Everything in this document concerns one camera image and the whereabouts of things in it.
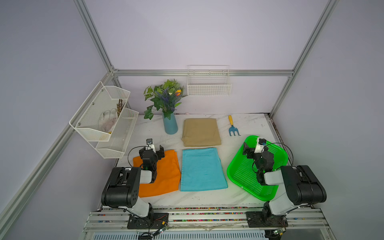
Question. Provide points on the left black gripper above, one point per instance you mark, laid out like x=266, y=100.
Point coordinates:
x=159, y=153

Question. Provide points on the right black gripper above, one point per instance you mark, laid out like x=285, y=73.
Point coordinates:
x=245, y=149

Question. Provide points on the orange pants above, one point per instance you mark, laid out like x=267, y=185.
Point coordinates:
x=167, y=180

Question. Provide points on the khaki pants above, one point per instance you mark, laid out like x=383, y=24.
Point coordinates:
x=201, y=132

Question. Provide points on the teal pants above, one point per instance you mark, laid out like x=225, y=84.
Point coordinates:
x=202, y=171

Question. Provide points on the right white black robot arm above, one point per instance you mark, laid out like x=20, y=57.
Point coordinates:
x=300, y=183

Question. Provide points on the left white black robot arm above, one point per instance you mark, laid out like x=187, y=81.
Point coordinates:
x=122, y=188

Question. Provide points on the green plastic basket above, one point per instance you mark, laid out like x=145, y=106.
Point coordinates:
x=241, y=172

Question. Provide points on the yellow blue garden fork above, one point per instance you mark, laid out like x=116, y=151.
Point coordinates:
x=233, y=131

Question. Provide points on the teal vase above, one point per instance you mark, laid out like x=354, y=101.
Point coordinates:
x=170, y=123

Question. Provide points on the artificial green plant bouquet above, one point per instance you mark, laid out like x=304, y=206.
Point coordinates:
x=164, y=98

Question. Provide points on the clear glove in shelf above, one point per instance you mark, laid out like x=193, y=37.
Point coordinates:
x=108, y=120

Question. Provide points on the dried twigs in shelf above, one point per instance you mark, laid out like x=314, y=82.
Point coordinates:
x=120, y=106

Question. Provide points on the white two-tier mesh shelf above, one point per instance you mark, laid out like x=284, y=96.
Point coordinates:
x=85, y=121

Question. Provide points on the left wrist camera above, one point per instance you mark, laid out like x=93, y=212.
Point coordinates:
x=150, y=144

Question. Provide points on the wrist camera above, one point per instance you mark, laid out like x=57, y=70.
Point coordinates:
x=150, y=144
x=261, y=143

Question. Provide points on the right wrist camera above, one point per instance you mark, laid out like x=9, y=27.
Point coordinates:
x=261, y=143

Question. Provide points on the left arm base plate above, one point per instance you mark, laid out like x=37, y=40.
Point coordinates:
x=154, y=221

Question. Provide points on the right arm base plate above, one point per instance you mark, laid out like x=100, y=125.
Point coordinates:
x=260, y=220

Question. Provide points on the white wire wall basket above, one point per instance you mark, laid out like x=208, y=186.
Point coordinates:
x=208, y=80

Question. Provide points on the aluminium front rail frame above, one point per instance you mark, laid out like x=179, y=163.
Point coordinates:
x=215, y=223

